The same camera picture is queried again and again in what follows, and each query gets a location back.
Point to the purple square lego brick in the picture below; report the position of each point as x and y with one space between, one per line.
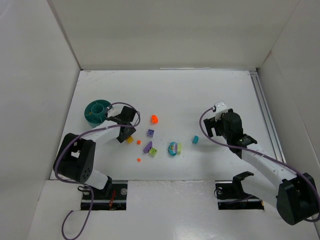
150 133

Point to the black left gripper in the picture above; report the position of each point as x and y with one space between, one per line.
125 133

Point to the yellow lego brick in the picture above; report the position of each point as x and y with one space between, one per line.
129 139

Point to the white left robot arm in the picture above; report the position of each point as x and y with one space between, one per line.
74 162

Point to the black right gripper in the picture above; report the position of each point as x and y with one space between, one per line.
213 125

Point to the orange dome lego piece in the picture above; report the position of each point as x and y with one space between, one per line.
154 119

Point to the teal small lego brick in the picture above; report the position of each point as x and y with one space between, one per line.
195 139

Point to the aluminium rail right side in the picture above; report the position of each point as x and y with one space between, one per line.
267 117

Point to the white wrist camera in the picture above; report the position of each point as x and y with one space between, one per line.
220 108
111 112

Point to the lime green square lego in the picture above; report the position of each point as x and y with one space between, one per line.
153 151

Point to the purple curved lego piece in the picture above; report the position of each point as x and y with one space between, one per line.
148 147

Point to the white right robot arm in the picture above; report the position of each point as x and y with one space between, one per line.
292 193

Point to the teal printed oval lego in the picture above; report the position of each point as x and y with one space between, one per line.
173 149

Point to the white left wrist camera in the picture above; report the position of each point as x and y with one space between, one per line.
111 112

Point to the pale green lego brick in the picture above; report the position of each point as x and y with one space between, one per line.
179 148

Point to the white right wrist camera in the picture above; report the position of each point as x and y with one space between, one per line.
220 108

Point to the teal round divided container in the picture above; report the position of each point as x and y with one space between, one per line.
95 112

